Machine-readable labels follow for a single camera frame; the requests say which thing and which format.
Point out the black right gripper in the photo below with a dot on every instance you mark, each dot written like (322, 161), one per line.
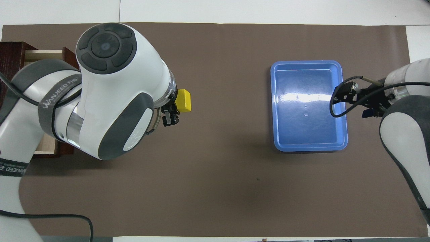
(373, 97)

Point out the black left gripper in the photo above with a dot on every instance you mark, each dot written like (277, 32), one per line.
(170, 107)

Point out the yellow cube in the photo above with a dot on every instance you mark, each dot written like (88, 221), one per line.
(184, 101)

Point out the dark wooden drawer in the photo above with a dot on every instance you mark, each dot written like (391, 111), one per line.
(43, 55)

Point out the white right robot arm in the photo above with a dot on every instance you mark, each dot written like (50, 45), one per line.
(403, 134)

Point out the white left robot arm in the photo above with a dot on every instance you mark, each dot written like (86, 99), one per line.
(117, 84)

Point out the blue plastic tray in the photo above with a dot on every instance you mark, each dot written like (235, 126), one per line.
(302, 127)

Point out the brown table mat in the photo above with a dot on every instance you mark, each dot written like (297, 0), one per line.
(235, 168)

